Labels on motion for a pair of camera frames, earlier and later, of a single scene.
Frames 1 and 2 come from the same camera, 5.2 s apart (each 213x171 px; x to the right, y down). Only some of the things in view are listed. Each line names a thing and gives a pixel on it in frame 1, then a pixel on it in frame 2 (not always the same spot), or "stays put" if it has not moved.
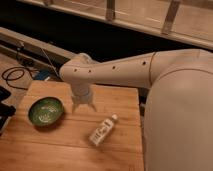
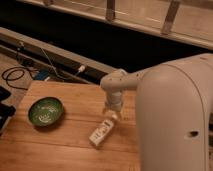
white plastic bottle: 99,134 stays put
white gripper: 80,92 to 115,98
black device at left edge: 6,110 stays put
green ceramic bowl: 45,111 stays put
